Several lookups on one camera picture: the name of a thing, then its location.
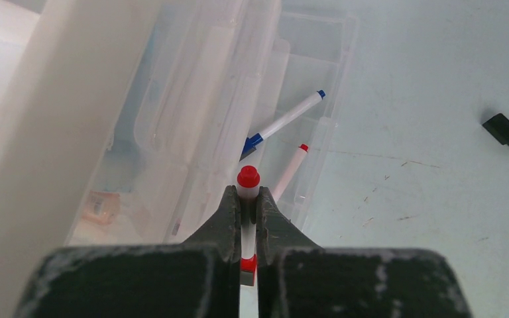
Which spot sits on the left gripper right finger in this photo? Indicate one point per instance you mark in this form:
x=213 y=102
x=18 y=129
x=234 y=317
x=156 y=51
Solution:
x=299 y=278

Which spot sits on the white plastic drawer organizer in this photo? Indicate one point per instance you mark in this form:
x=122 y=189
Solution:
x=154 y=100

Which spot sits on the red cap marker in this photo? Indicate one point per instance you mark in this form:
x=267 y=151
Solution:
x=290 y=171
x=248 y=186

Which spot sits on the red cap marker bottom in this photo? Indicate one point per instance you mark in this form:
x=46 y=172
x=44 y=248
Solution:
x=290 y=171

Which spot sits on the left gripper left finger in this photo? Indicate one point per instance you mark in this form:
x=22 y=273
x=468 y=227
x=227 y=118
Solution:
x=196 y=278

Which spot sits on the orange highlighter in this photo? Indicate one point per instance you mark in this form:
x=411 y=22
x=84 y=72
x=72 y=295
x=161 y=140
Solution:
x=101 y=207

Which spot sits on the blue cap marker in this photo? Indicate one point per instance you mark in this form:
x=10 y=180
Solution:
x=253 y=141

